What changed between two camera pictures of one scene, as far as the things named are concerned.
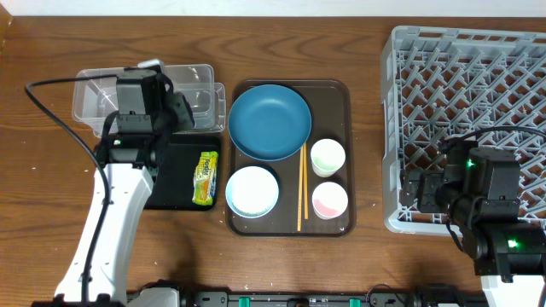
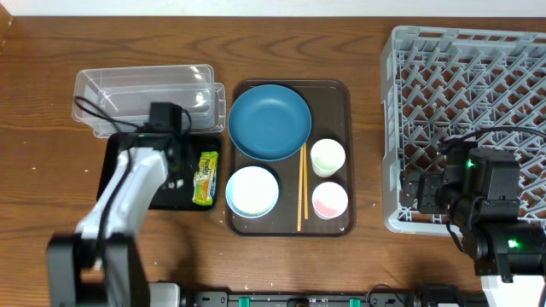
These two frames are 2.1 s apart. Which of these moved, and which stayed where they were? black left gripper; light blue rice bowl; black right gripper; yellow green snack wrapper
Moved: black left gripper
Stayed: black right gripper; yellow green snack wrapper; light blue rice bowl
